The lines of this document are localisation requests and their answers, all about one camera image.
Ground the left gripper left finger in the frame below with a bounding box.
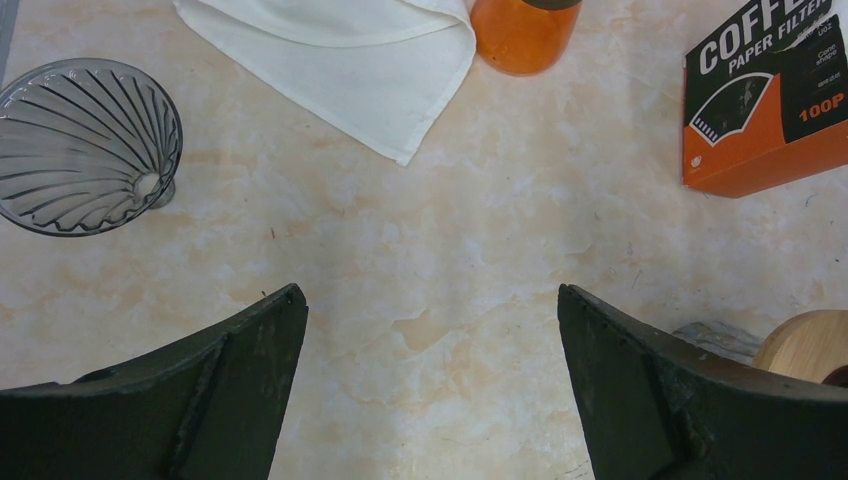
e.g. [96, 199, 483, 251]
[1, 284, 308, 479]

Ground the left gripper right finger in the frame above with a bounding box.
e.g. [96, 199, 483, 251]
[557, 285, 847, 479]

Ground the light wooden dripper ring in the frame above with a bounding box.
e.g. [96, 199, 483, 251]
[753, 309, 848, 389]

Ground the clear glass dripper cone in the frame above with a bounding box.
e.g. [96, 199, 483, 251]
[1, 58, 183, 237]

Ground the orange coffee filter box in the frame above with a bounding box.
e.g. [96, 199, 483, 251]
[681, 0, 847, 198]

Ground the white cloth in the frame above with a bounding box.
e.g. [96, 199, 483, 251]
[174, 1, 476, 166]

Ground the orange glass flask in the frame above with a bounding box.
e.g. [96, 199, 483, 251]
[470, 0, 582, 76]

